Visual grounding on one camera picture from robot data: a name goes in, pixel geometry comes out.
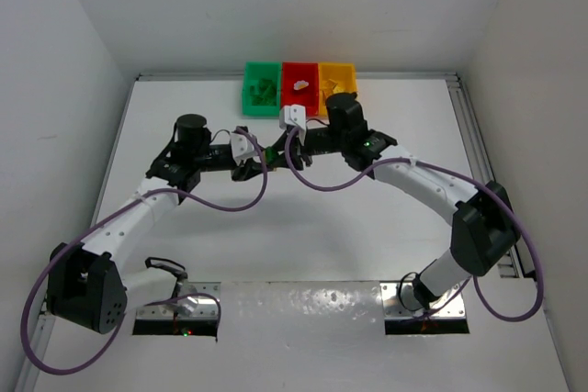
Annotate yellow lego bricks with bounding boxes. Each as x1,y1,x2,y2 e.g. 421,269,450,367
321,79,345,98

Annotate green lego brick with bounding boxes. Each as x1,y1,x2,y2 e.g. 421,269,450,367
247,78,277,106

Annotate yellow green lego pair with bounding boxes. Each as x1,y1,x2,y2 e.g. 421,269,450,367
264,147,279,170

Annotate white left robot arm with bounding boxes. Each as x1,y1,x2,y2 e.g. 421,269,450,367
46,114,267,334

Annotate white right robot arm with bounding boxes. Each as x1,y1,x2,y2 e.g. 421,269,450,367
274,93,520,311

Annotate yellow plastic bin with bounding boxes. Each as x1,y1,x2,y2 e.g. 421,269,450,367
318,62,357,117

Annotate red plastic bin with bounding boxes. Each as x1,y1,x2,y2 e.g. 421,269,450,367
280,62,319,117

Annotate green plastic bin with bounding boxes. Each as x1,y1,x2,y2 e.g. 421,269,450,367
242,62,282,118

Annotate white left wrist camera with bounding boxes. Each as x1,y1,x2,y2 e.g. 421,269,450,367
230,131,257,165

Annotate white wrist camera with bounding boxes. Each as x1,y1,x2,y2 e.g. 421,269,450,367
279,105,307,145
230,131,257,165

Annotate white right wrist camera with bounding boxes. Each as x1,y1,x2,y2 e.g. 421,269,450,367
279,105,307,145

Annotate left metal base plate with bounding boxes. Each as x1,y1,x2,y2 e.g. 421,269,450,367
135,282,221,321

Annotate metal base plate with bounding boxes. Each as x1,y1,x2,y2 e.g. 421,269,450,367
380,280,468,319
135,282,221,321

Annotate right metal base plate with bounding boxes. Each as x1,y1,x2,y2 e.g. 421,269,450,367
380,280,468,319

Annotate aluminium frame rail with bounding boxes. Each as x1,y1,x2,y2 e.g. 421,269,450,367
447,71,523,278

